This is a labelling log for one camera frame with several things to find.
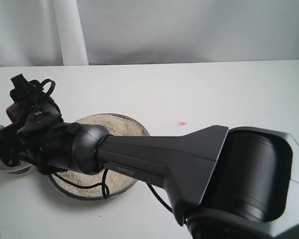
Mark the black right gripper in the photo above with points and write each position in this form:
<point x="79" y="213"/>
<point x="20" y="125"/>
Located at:
<point x="38" y="113"/>

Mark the brown wooden cup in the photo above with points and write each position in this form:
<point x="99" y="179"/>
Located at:
<point x="13" y="112"/>

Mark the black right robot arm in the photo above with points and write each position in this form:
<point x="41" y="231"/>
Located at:
<point x="240" y="183"/>

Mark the cream ceramic bowl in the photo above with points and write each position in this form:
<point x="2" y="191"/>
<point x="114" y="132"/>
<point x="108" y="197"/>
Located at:
<point x="22" y="168"/>

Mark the steel rice basin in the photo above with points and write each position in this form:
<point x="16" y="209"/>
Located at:
<point x="109" y="182"/>

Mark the white backdrop curtain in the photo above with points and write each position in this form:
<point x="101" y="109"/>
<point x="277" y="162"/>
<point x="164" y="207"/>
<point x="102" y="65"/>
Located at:
<point x="107" y="32"/>

